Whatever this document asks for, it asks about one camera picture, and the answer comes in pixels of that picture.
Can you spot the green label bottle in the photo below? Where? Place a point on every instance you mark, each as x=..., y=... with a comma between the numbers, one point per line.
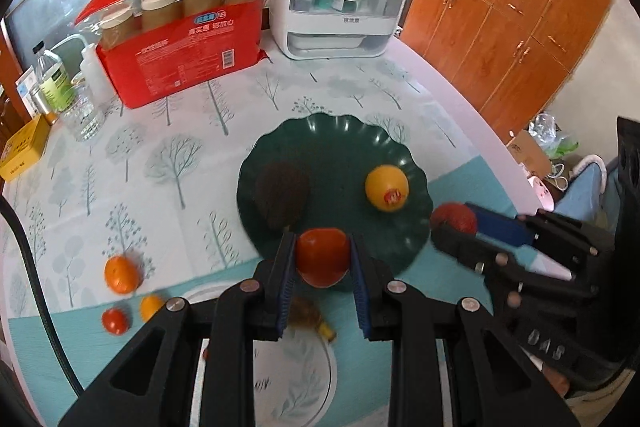
x=55, y=82

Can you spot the red package of cups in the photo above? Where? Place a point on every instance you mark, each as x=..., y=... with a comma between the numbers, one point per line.
x=175, y=72

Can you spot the overripe brown banana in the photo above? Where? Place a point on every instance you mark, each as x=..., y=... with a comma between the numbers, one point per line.
x=310, y=314

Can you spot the orange tangerine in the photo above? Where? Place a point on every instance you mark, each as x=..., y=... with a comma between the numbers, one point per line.
x=121, y=274

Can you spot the white and blue carton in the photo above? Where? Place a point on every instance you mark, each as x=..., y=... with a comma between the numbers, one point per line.
x=27, y=92

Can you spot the dark green scalloped plate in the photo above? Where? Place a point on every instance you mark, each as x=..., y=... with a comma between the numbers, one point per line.
x=340, y=147

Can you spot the wooden cabinet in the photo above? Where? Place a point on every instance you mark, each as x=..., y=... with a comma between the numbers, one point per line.
x=510, y=27

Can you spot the yellow box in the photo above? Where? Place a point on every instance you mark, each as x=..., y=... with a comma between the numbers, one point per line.
x=22, y=149

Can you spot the white plastic bottle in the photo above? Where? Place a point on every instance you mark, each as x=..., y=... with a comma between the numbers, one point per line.
x=95, y=72

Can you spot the blue cloth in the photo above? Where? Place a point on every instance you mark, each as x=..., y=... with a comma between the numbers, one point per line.
x=585, y=192

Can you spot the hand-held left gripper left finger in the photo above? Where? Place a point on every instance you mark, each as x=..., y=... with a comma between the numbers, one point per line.
x=286, y=287

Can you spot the tree print tablecloth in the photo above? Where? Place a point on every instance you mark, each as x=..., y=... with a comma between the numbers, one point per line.
x=190, y=187

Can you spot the clear plastic bag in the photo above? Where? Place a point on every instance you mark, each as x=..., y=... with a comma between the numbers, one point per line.
x=550, y=132

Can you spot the dark brown avocado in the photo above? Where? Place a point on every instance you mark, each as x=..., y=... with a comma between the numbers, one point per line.
x=280, y=194

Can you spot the small red tomato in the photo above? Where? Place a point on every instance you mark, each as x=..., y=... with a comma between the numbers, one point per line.
x=116, y=321

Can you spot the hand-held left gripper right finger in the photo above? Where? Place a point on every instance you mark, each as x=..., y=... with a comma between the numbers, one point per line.
x=359, y=287

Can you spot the large red tomato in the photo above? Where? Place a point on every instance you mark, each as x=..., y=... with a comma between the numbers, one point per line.
x=322, y=257

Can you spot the small orange kumquat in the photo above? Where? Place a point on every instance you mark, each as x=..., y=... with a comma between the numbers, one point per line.
x=151, y=307

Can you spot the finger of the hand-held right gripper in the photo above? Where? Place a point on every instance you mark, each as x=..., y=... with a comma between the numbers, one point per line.
x=500, y=229
x=465, y=247

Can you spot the pink item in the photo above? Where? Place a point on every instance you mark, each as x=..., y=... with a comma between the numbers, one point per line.
x=541, y=192

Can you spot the clear water bottle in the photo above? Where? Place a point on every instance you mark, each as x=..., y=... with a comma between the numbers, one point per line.
x=89, y=112

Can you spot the yellow citrus with red sticker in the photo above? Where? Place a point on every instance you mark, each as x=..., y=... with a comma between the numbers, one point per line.
x=382, y=182

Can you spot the cardboard box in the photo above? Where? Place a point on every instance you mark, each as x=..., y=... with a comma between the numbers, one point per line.
x=527, y=154

